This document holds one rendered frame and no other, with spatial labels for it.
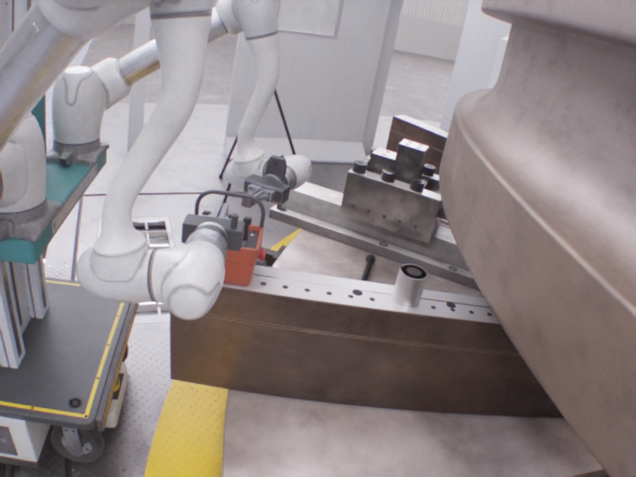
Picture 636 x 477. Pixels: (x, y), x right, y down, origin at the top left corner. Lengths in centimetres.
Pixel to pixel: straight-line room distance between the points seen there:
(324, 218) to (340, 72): 213
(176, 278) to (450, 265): 175
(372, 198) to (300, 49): 219
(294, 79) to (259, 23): 283
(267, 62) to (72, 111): 60
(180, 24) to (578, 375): 89
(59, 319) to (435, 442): 132
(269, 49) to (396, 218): 112
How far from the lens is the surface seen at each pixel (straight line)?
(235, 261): 135
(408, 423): 165
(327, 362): 152
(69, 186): 146
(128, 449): 186
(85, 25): 71
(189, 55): 82
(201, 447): 186
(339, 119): 459
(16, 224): 122
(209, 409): 198
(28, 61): 78
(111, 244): 96
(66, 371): 168
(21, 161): 116
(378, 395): 163
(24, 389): 165
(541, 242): 107
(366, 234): 253
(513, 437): 177
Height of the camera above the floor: 146
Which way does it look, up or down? 29 degrees down
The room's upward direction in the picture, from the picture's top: 11 degrees clockwise
